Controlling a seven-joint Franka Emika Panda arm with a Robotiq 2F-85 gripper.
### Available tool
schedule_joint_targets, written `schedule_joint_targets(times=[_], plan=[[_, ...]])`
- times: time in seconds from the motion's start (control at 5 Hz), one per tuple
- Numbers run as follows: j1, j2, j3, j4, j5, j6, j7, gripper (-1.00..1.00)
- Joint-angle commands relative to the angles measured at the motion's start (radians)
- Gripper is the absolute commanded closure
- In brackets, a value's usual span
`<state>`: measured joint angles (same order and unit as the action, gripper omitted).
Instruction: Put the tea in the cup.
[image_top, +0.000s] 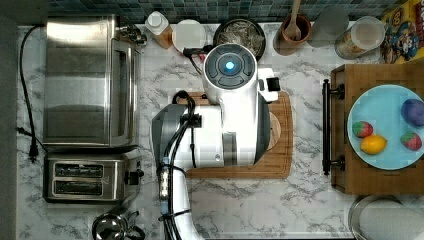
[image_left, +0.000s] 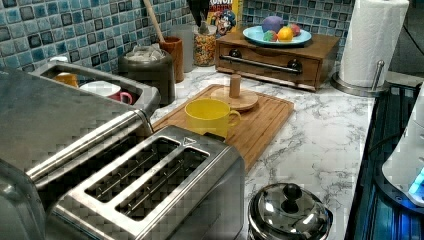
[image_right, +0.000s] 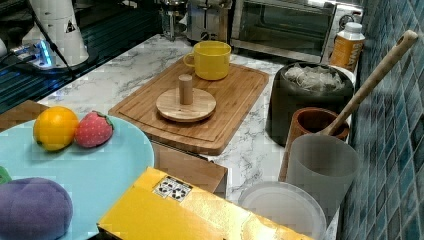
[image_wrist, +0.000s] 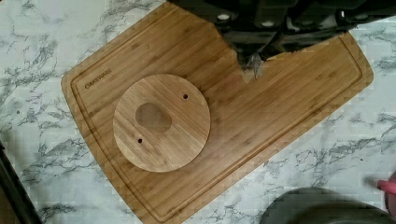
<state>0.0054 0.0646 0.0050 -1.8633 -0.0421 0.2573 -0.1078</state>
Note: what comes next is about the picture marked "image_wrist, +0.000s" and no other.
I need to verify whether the round wooden lid with knob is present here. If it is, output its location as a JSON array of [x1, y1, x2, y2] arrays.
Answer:
[[113, 75, 210, 173]]

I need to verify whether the bamboo cutting board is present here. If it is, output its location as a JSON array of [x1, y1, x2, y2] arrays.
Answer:
[[62, 3, 373, 224]]

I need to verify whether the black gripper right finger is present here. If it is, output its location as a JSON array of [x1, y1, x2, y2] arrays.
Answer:
[[264, 7, 347, 60]]

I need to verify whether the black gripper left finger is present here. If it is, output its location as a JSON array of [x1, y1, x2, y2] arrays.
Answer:
[[215, 6, 275, 70]]

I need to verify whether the dark grey round canister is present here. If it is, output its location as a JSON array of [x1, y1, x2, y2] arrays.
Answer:
[[260, 188, 395, 224]]

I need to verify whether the pink object at edge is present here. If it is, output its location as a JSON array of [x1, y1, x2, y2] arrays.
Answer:
[[376, 173, 396, 217]]

